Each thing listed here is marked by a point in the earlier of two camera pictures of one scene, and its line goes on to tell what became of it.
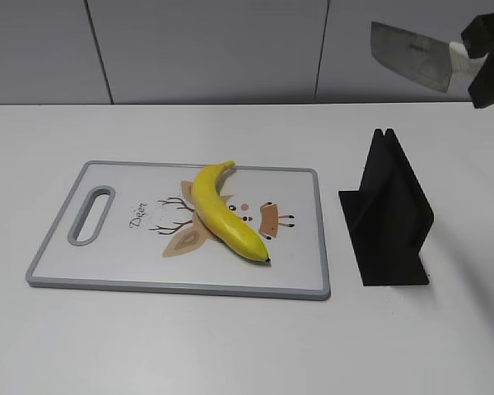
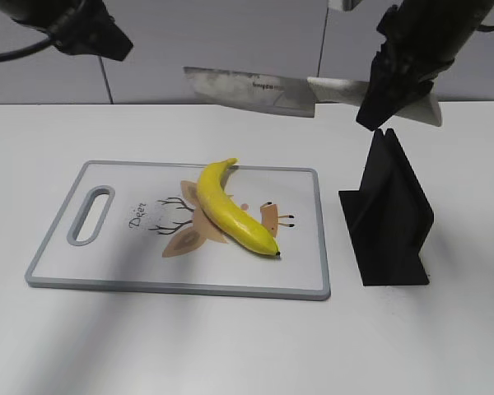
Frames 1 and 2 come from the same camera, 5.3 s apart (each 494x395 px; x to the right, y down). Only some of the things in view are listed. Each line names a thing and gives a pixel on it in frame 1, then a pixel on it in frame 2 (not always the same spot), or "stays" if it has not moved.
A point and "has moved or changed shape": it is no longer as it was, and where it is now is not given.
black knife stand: (389, 218) stays
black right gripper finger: (491, 83) → (394, 80)
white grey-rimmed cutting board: (133, 226) stays
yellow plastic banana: (220, 217) has moved or changed shape
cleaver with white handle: (446, 66) has moved or changed shape
